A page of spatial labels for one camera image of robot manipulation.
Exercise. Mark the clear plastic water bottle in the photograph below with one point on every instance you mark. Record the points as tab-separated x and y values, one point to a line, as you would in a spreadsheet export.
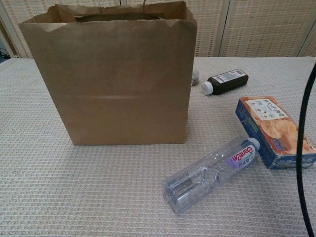
205	177

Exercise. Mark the orange biscuit box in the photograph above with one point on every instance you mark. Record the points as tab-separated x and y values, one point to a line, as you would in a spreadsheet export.
269	123

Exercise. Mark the brown paper bag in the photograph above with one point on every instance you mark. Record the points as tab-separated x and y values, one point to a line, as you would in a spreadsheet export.
116	93

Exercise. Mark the dark brown medicine bottle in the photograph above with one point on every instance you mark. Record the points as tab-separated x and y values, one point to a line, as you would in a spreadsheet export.
227	82

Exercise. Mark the woven folding screen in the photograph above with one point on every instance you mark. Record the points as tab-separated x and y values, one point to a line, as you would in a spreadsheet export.
247	27

